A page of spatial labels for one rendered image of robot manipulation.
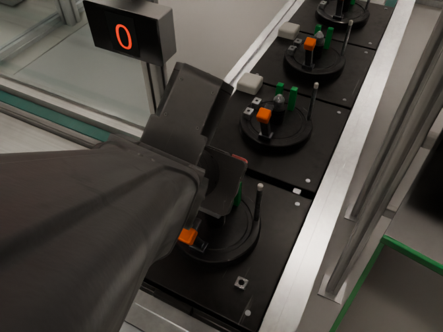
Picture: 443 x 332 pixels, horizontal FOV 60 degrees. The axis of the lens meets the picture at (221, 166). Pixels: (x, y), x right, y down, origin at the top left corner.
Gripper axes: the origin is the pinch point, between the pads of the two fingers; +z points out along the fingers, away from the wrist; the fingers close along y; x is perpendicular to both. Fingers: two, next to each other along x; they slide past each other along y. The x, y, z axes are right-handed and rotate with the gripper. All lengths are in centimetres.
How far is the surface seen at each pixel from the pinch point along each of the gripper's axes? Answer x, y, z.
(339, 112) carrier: -17.1, -9.9, 32.0
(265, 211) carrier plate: 4.5, -6.0, 12.1
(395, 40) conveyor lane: -42, -15, 57
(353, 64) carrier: -30, -8, 45
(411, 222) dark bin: -3.9, -21.7, -12.4
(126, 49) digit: -11.5, 19.4, -1.0
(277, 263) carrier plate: 9.9, -11.2, 6.8
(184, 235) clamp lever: 8.4, 0.0, -5.0
